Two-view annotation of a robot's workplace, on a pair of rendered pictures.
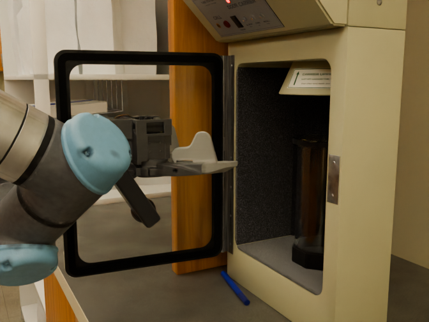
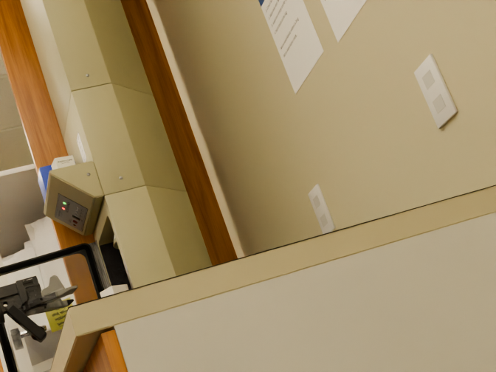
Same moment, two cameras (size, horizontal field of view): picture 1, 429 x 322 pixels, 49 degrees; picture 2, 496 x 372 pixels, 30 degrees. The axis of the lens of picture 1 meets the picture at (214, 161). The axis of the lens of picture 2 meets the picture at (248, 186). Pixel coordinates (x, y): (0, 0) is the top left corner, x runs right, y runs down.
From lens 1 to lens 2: 183 cm
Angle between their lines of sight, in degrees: 26
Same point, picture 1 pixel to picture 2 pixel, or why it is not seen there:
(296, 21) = (87, 203)
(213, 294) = not seen: outside the picture
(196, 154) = (52, 288)
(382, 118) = (147, 233)
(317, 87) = not seen: hidden behind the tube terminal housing
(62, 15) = not seen: hidden behind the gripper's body
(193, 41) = (74, 242)
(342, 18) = (99, 193)
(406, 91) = (247, 221)
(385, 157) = (159, 253)
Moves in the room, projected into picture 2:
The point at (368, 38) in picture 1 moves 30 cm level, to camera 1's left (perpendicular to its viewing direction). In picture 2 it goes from (120, 197) to (15, 240)
